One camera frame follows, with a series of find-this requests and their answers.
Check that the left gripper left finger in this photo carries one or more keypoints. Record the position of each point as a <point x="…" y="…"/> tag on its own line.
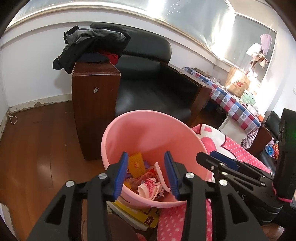
<point x="62" y="218"/>

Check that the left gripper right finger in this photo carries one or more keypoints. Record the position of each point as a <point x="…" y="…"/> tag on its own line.
<point x="232" y="219"/>

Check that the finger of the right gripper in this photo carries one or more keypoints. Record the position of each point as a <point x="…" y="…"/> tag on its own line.
<point x="219" y="168"/>
<point x="241" y="167"/>

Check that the pink white paper bag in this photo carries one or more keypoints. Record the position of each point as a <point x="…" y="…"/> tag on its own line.
<point x="150" y="189"/>

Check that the red foil snack bag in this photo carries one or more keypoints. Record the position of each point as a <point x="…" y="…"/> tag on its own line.
<point x="151" y="173"/>

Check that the pink plastic trash bin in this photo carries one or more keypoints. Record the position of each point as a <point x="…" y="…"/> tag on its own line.
<point x="152" y="134"/>

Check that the right hand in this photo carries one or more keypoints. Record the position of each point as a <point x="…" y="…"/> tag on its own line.
<point x="273" y="231"/>

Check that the black leather armchair right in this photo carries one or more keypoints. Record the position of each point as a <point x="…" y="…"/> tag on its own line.
<point x="268" y="131"/>

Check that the black leather armchair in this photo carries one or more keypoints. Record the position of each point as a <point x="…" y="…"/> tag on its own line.
<point x="143" y="79"/>
<point x="268" y="131"/>

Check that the checkered tablecloth table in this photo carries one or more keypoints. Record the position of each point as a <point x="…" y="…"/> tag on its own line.
<point x="240" y="121"/>

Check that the blue toy on armchair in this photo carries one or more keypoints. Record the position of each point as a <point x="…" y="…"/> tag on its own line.
<point x="269" y="150"/>

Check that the colourful comic cushion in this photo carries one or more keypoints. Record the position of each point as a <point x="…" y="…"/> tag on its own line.
<point x="276" y="150"/>

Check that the pink polka dot blanket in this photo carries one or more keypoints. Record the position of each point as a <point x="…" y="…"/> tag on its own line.
<point x="224" y="149"/>

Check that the green box on table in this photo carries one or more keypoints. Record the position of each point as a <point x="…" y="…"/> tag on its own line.
<point x="247" y="99"/>

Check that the brown paper shopping bag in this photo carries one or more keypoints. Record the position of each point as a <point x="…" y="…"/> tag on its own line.
<point x="237" y="82"/>

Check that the yellow book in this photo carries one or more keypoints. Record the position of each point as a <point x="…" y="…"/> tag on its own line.
<point x="141" y="219"/>

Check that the black leather armchair left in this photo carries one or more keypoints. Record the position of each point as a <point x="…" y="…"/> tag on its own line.
<point x="143" y="79"/>

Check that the coat rack with clothes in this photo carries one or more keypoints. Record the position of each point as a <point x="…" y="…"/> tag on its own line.
<point x="258" y="52"/>

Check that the dark clothes pile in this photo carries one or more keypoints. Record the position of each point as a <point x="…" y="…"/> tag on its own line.
<point x="91" y="45"/>

